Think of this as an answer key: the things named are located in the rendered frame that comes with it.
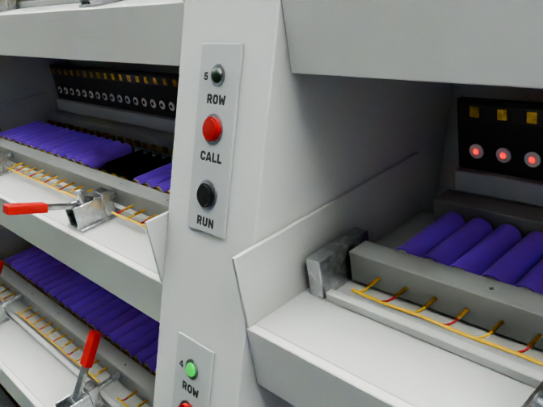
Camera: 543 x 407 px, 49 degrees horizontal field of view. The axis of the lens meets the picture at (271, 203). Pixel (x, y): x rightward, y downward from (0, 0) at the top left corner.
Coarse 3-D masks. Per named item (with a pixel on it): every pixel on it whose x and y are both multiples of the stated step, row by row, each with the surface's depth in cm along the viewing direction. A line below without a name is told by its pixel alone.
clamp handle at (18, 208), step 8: (80, 200) 56; (8, 208) 51; (16, 208) 51; (24, 208) 52; (32, 208) 52; (40, 208) 53; (48, 208) 53; (56, 208) 54; (64, 208) 54; (72, 208) 55
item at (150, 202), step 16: (0, 144) 80; (16, 144) 79; (16, 160) 76; (32, 160) 72; (48, 160) 69; (64, 160) 68; (48, 176) 70; (64, 176) 66; (80, 176) 63; (96, 176) 61; (112, 176) 61; (64, 192) 63; (128, 192) 56; (144, 192) 55; (160, 192) 54; (128, 208) 56; (144, 208) 55; (160, 208) 52
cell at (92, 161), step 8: (128, 144) 72; (104, 152) 71; (112, 152) 71; (120, 152) 71; (128, 152) 72; (80, 160) 69; (88, 160) 69; (96, 160) 70; (104, 160) 70; (112, 160) 71
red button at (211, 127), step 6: (204, 120) 39; (210, 120) 38; (216, 120) 38; (204, 126) 39; (210, 126) 38; (216, 126) 38; (204, 132) 39; (210, 132) 38; (216, 132) 38; (210, 138) 38; (216, 138) 38
